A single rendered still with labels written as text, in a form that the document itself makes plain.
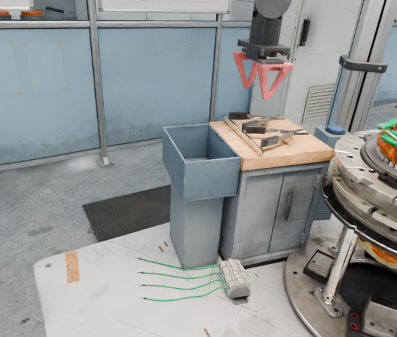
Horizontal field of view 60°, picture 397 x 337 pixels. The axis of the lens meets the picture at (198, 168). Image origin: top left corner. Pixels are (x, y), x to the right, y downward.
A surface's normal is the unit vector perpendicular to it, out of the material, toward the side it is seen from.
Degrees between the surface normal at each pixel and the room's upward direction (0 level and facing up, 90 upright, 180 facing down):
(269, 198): 90
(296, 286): 0
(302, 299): 0
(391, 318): 90
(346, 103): 90
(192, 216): 90
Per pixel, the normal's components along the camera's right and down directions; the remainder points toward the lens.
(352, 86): -0.14, 0.47
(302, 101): 0.47, 0.45
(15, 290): 0.06, -0.87
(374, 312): -0.40, 0.42
